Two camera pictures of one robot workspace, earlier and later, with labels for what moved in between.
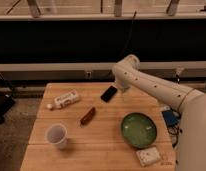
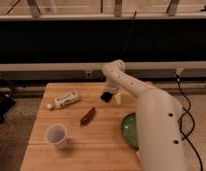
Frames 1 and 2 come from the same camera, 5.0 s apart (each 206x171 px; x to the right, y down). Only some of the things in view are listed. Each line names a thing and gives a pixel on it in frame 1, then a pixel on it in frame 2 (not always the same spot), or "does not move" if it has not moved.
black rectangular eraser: (108, 94) does not move
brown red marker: (88, 116) does not move
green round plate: (138, 130) does not move
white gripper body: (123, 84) to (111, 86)
